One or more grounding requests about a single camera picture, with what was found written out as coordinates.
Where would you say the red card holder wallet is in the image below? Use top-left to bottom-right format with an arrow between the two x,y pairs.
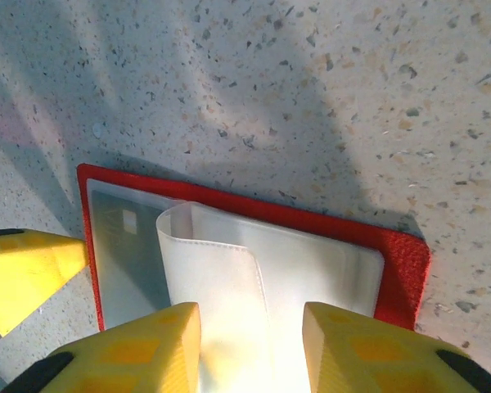
76,163 -> 431,393

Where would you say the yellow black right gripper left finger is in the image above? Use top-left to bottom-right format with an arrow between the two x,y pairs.
6,301 -> 202,393

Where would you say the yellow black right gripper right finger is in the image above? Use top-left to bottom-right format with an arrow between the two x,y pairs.
302,301 -> 491,393

